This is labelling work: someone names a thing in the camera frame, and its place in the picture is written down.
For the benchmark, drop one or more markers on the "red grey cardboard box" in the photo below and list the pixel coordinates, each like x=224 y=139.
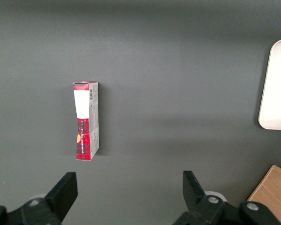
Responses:
x=86 y=122

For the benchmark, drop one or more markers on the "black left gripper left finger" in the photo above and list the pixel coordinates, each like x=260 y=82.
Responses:
x=61 y=197

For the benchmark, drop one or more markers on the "wooden drawer cabinet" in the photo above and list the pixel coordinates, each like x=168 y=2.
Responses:
x=274 y=194

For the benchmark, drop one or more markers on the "beige plastic tray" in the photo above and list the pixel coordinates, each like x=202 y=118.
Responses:
x=277 y=89

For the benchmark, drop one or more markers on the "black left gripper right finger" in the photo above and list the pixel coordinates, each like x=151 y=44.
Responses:
x=196 y=199

